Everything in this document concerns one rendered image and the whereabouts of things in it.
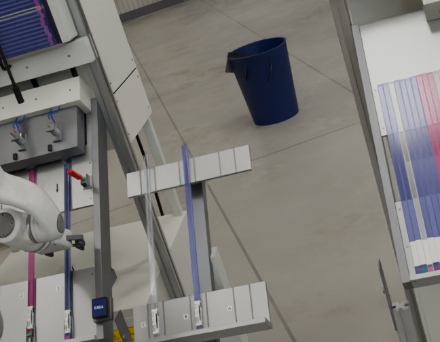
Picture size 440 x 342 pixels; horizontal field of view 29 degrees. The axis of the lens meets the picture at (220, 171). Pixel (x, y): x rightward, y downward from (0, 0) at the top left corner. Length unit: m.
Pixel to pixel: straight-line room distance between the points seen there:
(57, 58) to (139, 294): 0.73
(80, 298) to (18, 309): 0.18
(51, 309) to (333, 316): 1.39
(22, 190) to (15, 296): 0.45
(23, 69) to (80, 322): 0.74
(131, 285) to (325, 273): 1.24
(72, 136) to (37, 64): 0.24
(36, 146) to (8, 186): 0.47
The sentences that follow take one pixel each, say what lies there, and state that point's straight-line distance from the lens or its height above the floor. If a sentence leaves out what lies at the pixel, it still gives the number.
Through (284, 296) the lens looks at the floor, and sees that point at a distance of 3.59.
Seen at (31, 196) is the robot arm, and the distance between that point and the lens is 2.00.
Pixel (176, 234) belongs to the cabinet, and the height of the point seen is 0.62.
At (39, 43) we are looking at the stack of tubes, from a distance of 2.42.
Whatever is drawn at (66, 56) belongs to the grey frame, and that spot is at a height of 1.34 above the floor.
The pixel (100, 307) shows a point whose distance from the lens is 2.18.
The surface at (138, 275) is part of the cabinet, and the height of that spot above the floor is 0.62.
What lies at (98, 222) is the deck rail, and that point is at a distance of 2.31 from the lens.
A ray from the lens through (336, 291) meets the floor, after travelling 3.52.
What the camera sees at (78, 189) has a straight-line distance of 2.39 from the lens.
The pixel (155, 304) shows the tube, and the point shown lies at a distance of 2.10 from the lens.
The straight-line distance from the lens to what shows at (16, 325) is 2.34.
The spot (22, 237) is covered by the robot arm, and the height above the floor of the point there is 1.06.
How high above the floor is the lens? 1.72
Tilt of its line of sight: 19 degrees down
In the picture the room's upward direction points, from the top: 18 degrees counter-clockwise
